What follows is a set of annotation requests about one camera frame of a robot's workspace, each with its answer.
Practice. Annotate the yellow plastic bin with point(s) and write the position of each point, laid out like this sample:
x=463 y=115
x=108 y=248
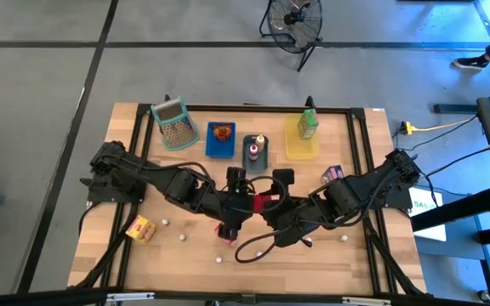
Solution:
x=300 y=149

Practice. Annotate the caster wheel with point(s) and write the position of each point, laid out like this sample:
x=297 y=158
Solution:
x=484 y=295

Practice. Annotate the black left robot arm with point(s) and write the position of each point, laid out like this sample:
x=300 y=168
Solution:
x=160 y=176

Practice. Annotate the blue plastic bin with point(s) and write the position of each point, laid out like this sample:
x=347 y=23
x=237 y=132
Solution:
x=219 y=149

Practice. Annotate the red squeeze bottle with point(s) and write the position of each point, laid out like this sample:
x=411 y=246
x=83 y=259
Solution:
x=253 y=152

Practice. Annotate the person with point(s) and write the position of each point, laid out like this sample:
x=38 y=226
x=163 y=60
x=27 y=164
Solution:
x=472 y=63

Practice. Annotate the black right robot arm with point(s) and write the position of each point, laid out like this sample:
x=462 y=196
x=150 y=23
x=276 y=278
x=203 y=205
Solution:
x=355 y=189

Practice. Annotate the yellow cereal box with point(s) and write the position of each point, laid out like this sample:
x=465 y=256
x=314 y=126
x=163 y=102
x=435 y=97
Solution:
x=141 y=228

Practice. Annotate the black floor bar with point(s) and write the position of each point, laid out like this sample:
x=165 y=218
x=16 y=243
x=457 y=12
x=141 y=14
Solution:
x=455 y=109

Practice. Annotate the red Froot Loops cereal box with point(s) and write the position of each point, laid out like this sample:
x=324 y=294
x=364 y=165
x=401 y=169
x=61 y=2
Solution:
x=229 y=243

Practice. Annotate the green Apple Jacks cereal box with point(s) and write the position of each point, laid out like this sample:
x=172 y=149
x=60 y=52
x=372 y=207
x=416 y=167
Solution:
x=308 y=124

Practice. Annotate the orange snack packet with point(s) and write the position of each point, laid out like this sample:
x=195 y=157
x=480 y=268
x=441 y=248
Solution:
x=222 y=132

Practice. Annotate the grey plastic bin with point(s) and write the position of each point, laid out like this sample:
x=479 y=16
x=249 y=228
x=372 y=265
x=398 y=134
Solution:
x=255 y=163

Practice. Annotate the white paper sign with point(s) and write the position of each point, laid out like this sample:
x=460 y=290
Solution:
x=432 y=231

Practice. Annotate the red plastic container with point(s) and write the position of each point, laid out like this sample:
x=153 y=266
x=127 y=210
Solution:
x=264 y=203

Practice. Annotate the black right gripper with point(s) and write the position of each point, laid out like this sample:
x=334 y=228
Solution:
x=289 y=219

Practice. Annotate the blue-label dropper bottle white cap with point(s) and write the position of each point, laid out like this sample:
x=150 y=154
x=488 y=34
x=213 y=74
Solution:
x=259 y=254

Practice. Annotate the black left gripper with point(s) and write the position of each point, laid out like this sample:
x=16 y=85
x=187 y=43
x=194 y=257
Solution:
x=232 y=206

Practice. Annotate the yellow squeeze bottle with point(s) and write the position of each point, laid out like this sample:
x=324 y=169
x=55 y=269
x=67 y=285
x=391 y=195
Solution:
x=260 y=143

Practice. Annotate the blue Frosted Flakes cereal box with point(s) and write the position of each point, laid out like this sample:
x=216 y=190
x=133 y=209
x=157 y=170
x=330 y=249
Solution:
x=332 y=173

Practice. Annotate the black floor fan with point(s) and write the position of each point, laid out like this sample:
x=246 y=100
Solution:
x=294 y=18

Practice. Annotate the silver metal bracket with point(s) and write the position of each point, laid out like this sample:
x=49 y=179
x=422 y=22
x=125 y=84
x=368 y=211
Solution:
x=130 y=296
x=366 y=301

